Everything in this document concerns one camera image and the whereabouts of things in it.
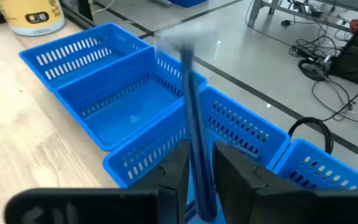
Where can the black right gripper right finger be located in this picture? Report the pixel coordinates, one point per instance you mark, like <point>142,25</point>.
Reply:
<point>244,186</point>

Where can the yellow wipes canister white lid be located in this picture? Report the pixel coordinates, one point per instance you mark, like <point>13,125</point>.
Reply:
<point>33,18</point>

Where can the blue floor bin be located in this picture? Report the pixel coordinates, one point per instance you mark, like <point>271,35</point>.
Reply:
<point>186,2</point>

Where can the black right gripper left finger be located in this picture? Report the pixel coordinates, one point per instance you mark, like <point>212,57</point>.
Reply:
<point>172,186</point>

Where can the grey metal table legs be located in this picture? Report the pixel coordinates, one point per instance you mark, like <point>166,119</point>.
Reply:
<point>256,9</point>

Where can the blue plastic slotted basket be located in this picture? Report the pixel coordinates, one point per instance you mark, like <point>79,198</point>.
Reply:
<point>61,81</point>
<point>129,109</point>
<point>322,168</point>
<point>238,124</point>

